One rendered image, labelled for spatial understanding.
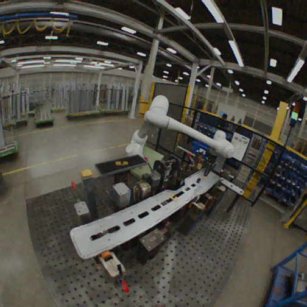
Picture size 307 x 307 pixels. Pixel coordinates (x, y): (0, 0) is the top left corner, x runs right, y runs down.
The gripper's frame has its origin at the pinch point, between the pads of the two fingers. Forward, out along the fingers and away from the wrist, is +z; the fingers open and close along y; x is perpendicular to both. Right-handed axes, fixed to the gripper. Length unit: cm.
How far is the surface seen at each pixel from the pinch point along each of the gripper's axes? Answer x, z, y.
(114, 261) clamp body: -104, -1, 18
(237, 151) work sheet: 54, -18, 12
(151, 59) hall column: 421, -277, -649
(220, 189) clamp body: -8.7, 2.2, 21.3
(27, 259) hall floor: -201, 105, -51
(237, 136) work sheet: 54, -35, 4
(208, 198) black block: -22.4, 7.2, 17.9
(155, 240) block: -82, 3, 18
